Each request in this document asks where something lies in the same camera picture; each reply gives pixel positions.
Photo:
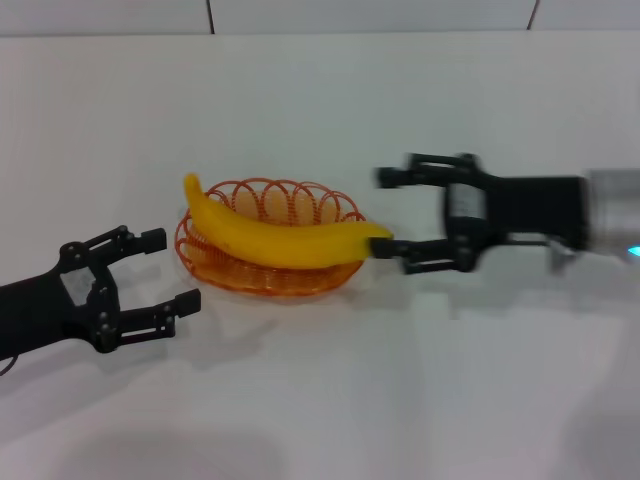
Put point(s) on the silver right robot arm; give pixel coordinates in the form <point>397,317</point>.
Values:
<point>615,215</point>

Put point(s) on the yellow banana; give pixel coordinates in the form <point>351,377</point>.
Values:
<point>260,240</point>

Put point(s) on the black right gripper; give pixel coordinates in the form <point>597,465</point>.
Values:
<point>525,210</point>

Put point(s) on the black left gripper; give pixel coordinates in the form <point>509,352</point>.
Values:
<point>45,305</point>

